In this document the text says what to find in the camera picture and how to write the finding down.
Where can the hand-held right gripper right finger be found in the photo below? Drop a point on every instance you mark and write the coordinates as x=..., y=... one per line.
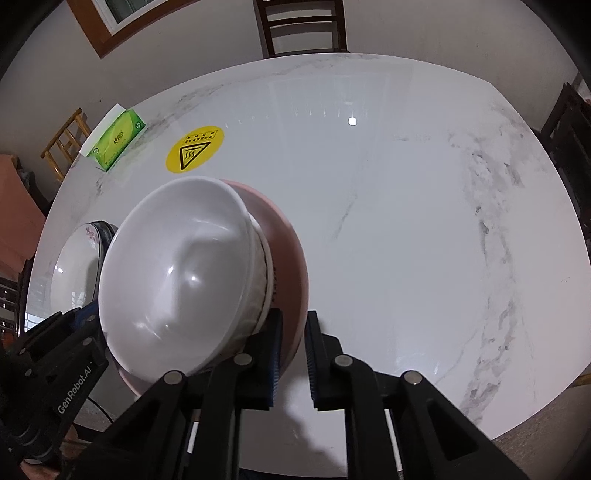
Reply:
x=311, y=355

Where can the wooden window frame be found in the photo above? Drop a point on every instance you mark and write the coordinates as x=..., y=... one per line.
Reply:
x=99, y=32

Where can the white plate with pink flower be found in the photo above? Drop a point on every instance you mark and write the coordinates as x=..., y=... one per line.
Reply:
x=78, y=267

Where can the yellow warning sticker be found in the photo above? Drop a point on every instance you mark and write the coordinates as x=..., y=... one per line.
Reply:
x=196, y=150

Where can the white ribbed bowl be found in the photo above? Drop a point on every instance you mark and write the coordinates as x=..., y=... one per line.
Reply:
x=184, y=254

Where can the pink bowl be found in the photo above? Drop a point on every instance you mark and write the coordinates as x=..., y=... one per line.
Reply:
x=288, y=277

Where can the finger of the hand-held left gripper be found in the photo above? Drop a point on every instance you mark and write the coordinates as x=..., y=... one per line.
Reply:
x=87, y=316
x=90, y=351

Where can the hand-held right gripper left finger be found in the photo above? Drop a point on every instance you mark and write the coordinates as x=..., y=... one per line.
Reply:
x=275, y=355

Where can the green tissue box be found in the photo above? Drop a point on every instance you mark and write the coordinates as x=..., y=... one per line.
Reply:
x=115, y=138

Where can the dark wooden slatted chair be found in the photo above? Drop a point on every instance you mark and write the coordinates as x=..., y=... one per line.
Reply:
x=262, y=23

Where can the orange cloth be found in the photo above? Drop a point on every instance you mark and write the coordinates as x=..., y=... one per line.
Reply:
x=18, y=221

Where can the bamboo chair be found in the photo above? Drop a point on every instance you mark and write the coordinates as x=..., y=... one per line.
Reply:
x=76, y=116

